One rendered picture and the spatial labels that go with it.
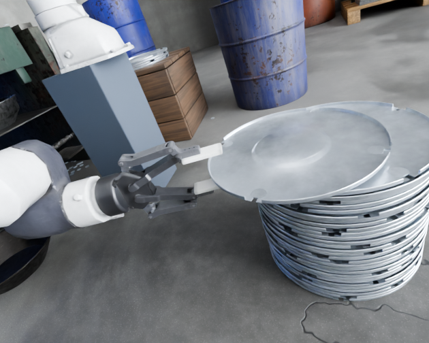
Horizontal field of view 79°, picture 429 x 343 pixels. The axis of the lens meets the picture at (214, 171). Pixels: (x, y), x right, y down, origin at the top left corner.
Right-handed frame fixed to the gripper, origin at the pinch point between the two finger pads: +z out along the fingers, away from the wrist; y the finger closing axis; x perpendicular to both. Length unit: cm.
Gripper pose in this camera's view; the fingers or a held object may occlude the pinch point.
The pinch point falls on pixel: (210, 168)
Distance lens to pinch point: 46.1
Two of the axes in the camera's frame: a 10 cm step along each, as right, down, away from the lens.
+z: 9.6, -2.6, -1.1
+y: -2.8, -8.1, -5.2
